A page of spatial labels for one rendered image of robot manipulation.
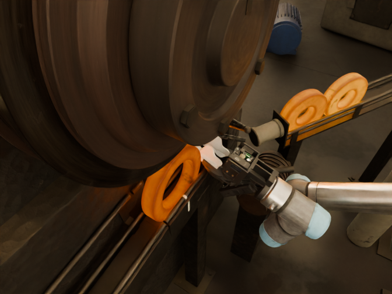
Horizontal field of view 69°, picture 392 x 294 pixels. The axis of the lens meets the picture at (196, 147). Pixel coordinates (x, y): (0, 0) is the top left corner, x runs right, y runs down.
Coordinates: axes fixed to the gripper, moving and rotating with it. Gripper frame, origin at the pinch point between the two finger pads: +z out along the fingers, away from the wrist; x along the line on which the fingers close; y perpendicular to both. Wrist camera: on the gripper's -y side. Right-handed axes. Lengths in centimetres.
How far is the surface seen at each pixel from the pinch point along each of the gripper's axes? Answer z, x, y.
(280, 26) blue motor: 18, -184, -54
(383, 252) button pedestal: -89, -48, -49
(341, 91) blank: -24.4, -40.7, 9.5
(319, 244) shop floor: -65, -37, -58
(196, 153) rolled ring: -1.8, 5.7, 5.1
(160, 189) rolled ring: -1.0, 18.7, 6.4
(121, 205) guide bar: 3.9, 23.7, -0.1
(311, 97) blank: -17.6, -31.1, 8.5
